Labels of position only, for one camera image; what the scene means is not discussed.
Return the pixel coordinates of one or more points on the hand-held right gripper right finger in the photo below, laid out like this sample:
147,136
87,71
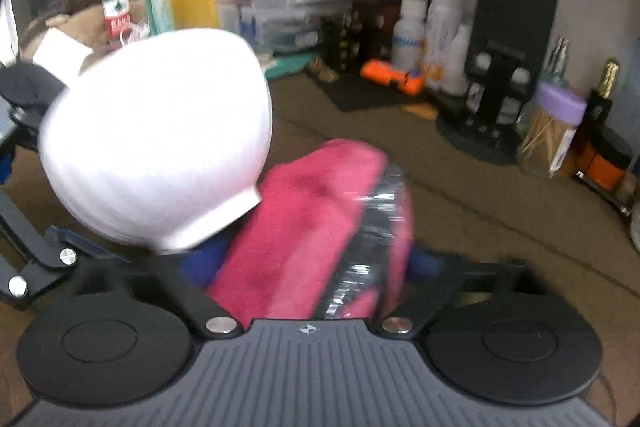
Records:
425,263

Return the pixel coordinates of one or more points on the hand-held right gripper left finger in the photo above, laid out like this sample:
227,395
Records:
200,264

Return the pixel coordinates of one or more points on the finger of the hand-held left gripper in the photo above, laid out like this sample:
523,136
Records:
65,247

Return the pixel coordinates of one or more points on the pink towel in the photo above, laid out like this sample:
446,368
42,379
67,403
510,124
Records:
310,217

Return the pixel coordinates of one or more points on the white ceramic bowl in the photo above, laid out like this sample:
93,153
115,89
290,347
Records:
155,132

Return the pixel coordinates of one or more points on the brown desk mat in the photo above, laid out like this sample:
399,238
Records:
500,232

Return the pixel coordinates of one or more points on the red labelled water bottle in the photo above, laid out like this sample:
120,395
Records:
116,2

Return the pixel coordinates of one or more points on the black rubber pad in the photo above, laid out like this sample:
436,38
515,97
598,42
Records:
365,97

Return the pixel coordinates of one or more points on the purple lidded toothpick jar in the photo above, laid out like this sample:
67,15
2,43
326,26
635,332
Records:
550,127

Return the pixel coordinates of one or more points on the orange plastic tool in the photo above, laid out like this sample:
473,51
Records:
390,77

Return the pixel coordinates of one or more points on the orange jar black lid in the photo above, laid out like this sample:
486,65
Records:
602,167

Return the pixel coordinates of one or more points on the small white bottle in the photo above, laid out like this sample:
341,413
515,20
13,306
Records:
459,62

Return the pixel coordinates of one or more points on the metal hair clips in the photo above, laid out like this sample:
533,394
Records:
322,71

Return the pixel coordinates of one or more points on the white medicine bottle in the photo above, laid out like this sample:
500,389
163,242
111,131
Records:
409,37

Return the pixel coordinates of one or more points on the dark bottle gold cap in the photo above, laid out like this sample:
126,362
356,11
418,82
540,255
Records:
600,107

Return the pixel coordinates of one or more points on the white spray can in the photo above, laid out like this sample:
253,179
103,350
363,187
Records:
440,27

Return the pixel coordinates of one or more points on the dark glass vial set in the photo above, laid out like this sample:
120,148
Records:
360,32

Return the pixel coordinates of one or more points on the metal tweezers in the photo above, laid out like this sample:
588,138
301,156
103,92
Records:
561,59

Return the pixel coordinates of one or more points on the clear plastic organizer box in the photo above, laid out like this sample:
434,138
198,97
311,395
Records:
280,27

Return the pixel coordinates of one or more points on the black phone stand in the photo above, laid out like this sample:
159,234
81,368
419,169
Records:
520,7

